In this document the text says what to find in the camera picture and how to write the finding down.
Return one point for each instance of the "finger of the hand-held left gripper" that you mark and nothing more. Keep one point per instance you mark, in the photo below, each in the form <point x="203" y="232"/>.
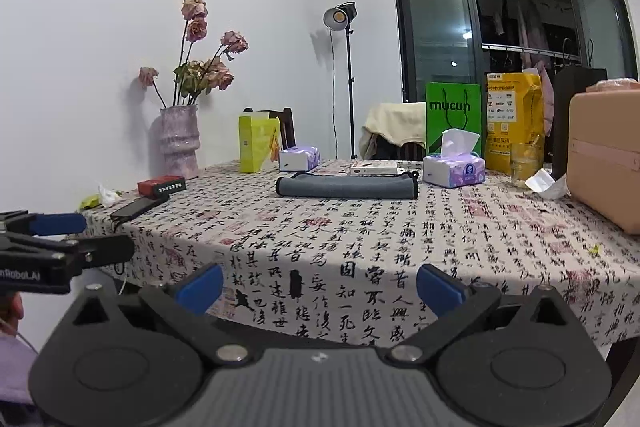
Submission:
<point x="106" y="249"/>
<point x="56" y="223"/>

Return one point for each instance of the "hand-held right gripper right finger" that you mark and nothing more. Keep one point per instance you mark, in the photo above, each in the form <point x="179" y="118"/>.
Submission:
<point x="439" y="289"/>

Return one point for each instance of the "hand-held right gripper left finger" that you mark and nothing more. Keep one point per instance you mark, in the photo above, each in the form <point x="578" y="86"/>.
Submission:
<point x="202" y="288"/>

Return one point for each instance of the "grey towel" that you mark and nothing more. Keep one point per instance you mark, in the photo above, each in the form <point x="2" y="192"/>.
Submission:
<point x="345" y="187"/>

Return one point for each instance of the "person's left forearm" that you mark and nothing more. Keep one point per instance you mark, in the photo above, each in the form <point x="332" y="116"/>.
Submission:
<point x="13" y="367"/>

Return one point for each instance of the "green wrapper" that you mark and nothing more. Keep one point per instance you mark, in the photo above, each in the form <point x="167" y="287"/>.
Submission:
<point x="90" y="202"/>

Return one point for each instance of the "black phone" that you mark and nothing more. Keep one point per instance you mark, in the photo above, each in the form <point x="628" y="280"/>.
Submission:
<point x="138" y="208"/>

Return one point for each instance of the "crumpled white tissue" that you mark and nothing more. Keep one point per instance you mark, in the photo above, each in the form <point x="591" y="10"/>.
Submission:
<point x="108" y="196"/>

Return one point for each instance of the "calligraphy printed tablecloth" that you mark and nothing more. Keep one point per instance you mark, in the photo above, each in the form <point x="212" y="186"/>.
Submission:
<point x="380" y="252"/>

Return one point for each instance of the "red box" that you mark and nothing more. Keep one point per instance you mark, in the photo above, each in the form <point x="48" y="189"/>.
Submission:
<point x="161" y="186"/>

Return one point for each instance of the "large purple tissue pack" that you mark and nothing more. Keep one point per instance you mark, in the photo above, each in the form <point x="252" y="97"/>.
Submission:
<point x="454" y="169"/>

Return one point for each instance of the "pink ribbed vase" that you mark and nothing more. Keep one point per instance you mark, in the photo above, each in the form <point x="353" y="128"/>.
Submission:
<point x="178" y="142"/>

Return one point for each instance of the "flat white box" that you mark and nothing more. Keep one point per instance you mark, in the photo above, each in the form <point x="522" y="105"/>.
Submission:
<point x="374" y="168"/>

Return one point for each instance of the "chair under cream cloth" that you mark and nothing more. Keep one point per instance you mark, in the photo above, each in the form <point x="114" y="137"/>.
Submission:
<point x="395" y="151"/>

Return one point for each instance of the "white paper slip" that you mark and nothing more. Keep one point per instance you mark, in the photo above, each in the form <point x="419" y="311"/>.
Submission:
<point x="546" y="184"/>

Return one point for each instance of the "clear glass cup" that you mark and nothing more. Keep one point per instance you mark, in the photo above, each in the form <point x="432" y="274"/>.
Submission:
<point x="525" y="164"/>

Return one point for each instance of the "yellow-green carton box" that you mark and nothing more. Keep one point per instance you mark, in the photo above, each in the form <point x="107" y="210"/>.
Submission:
<point x="256" y="143"/>

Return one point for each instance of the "small purple tissue pack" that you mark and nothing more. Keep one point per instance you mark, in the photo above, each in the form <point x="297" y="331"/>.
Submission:
<point x="299" y="158"/>

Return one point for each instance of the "cream cloth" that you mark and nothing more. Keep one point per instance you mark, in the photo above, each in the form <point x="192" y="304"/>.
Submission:
<point x="395" y="122"/>

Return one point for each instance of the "green paper bag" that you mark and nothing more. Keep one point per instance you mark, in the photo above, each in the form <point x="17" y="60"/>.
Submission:
<point x="454" y="112"/>

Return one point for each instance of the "yellow plastic bag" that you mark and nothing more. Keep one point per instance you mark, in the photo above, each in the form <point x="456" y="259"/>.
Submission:
<point x="515" y="117"/>

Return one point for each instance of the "dried pink roses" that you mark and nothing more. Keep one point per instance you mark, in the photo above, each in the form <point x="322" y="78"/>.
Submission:
<point x="202" y="72"/>

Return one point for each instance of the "pink storage case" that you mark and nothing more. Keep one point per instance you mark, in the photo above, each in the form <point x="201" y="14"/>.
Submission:
<point x="606" y="157"/>

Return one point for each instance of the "pink garment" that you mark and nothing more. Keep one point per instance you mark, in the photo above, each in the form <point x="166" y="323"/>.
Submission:
<point x="546" y="99"/>

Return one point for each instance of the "studio light on stand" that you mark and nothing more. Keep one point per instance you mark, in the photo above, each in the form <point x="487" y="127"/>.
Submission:
<point x="348" y="72"/>

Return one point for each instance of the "black paper bag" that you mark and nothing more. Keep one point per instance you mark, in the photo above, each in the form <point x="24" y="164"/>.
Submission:
<point x="575" y="82"/>

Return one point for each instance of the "dark framed sliding door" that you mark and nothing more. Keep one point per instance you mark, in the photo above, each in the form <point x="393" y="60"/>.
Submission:
<point x="435" y="27"/>

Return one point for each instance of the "hanging clothes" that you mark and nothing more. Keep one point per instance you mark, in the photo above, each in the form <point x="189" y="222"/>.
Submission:
<point x="525" y="27"/>

